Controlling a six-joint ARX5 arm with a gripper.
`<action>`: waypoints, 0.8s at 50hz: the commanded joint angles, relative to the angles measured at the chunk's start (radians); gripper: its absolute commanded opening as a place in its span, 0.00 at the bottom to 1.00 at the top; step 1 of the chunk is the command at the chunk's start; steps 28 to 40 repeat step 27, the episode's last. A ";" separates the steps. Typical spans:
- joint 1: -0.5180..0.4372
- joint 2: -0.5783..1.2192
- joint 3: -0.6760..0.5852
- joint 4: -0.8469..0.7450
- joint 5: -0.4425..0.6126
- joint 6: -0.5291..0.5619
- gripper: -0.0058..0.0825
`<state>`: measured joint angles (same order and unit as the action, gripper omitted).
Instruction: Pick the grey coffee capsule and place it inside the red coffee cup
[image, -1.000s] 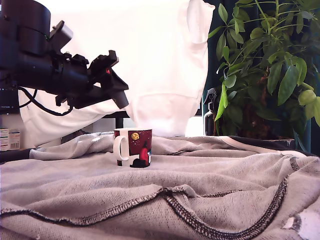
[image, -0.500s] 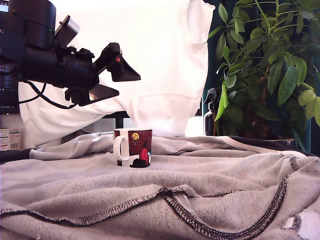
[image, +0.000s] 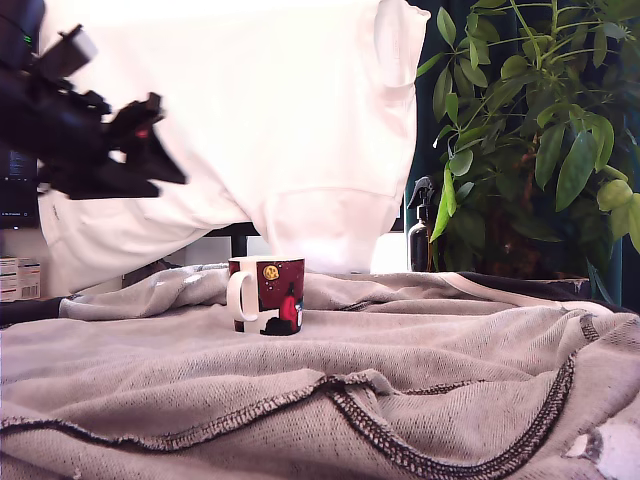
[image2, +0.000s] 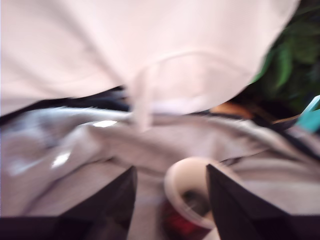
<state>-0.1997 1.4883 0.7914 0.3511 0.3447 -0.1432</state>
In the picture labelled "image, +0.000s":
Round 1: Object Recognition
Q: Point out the white draped cloth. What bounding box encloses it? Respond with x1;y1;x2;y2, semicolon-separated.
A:
37;0;432;297

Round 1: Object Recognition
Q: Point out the black spray bottle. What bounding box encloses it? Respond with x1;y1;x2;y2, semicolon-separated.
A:
405;175;441;274

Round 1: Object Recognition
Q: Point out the dark teal curtain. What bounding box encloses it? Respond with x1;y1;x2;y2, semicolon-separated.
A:
402;0;640;281

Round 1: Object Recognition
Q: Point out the black monitor stand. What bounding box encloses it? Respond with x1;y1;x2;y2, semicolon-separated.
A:
202;222;262;261

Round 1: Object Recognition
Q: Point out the red coffee mug white handle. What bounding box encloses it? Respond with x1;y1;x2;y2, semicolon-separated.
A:
225;255;306;337

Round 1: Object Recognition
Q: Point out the white cardboard box orange print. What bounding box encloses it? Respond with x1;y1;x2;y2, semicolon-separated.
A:
0;256;42;303

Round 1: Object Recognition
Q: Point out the black computer monitor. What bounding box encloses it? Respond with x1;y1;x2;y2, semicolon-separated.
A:
0;147;41;231

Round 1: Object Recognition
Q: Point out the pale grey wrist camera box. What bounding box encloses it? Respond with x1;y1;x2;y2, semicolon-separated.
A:
37;23;100;81

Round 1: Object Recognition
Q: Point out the green leafy houseplant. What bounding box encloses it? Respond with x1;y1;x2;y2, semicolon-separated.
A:
415;0;640;301

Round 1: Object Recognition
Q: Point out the grey knitted cloth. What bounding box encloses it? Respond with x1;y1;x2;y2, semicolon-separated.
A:
0;262;640;480

